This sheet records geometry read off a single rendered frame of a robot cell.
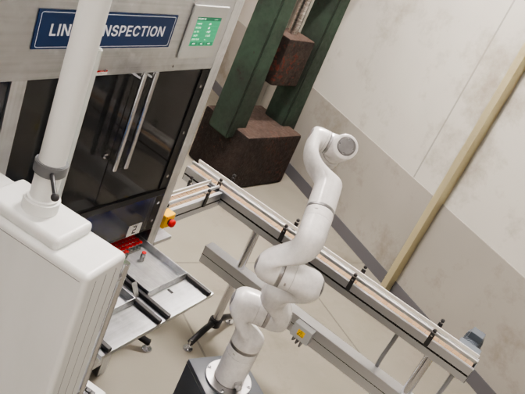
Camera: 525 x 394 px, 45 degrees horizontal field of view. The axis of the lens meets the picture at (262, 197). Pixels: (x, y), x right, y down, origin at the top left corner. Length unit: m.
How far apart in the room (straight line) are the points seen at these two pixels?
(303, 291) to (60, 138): 0.85
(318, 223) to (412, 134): 3.58
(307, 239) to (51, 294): 0.72
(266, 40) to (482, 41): 1.67
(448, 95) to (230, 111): 1.81
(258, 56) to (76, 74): 3.88
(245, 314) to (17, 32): 1.19
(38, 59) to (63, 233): 0.53
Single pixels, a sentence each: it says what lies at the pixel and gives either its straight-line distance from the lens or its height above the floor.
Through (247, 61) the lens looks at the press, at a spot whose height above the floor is 1.13.
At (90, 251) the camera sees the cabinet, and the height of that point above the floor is 1.55.
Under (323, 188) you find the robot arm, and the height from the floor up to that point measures 1.82.
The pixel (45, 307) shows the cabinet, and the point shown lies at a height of 1.39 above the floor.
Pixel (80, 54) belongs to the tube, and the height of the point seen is 2.05.
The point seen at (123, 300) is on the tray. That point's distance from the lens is 2.72.
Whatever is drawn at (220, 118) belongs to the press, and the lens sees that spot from 5.66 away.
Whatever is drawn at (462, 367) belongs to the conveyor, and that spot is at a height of 0.91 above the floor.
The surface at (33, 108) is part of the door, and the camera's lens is 2.09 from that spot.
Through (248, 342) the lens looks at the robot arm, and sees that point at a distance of 2.40.
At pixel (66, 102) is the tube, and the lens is 1.64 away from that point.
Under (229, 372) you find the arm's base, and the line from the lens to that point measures 2.51.
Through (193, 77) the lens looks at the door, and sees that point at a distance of 2.61.
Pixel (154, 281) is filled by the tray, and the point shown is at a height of 0.88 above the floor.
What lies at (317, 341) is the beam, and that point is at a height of 0.50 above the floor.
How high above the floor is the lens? 2.59
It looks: 26 degrees down
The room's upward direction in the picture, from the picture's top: 24 degrees clockwise
